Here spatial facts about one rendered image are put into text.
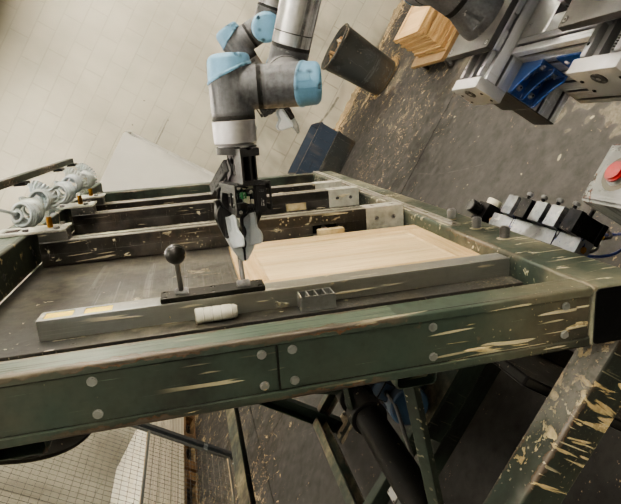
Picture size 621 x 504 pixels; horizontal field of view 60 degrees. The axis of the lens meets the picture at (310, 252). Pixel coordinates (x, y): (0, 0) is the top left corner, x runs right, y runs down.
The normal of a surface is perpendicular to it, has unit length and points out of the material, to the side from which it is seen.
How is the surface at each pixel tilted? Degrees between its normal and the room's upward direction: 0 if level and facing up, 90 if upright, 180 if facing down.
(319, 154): 90
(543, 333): 90
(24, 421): 90
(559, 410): 0
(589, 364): 0
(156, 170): 90
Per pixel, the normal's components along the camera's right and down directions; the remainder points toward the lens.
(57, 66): 0.22, 0.22
